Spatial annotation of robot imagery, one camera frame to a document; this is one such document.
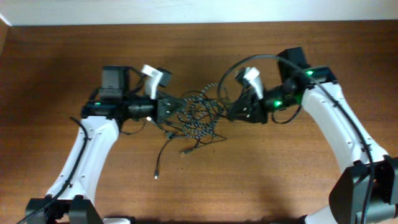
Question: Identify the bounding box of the black white braided cable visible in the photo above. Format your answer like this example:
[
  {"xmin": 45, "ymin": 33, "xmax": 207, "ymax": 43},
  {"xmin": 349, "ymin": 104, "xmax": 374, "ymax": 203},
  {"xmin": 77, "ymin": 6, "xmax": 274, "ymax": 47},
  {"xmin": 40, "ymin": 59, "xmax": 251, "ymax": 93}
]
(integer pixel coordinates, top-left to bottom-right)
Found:
[{"xmin": 174, "ymin": 82, "xmax": 225, "ymax": 140}]

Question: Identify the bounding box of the thin black cable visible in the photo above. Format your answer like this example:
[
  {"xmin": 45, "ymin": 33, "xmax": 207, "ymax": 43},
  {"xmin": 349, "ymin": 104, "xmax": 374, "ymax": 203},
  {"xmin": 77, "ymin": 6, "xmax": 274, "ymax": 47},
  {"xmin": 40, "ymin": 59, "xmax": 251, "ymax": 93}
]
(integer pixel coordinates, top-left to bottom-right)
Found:
[{"xmin": 154, "ymin": 90, "xmax": 229, "ymax": 180}]

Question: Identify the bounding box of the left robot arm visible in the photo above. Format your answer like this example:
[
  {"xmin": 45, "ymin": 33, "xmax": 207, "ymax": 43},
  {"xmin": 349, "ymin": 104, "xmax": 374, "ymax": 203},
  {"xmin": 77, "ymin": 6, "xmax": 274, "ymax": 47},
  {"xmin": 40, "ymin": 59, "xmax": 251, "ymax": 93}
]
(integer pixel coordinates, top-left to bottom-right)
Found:
[{"xmin": 20, "ymin": 65, "xmax": 184, "ymax": 223}]

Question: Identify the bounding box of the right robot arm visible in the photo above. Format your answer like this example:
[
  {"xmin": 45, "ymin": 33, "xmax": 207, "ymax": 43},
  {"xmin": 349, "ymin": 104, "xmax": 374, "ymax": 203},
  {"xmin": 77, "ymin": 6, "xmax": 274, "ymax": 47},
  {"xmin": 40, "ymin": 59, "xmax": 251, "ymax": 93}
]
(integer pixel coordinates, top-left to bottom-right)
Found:
[{"xmin": 226, "ymin": 47, "xmax": 397, "ymax": 224}]

